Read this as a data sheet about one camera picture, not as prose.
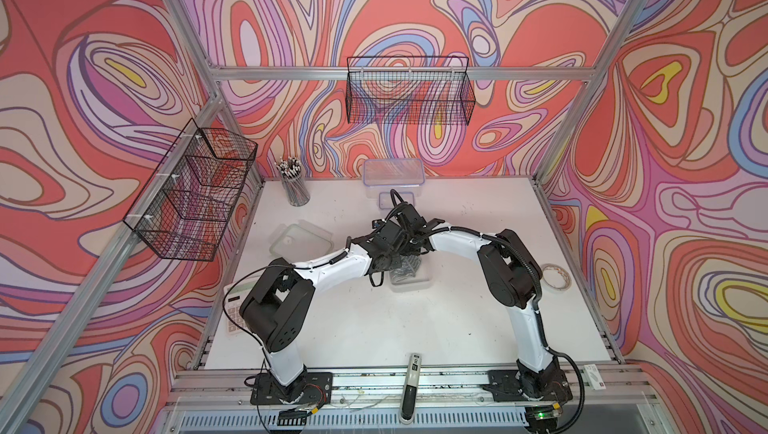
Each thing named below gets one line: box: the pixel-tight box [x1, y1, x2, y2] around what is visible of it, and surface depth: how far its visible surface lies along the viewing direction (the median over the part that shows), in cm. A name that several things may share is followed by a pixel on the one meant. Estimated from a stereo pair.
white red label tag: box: [581, 364, 607, 390], surface depth 76 cm
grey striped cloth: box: [390, 254, 421, 284], surface depth 94 cm
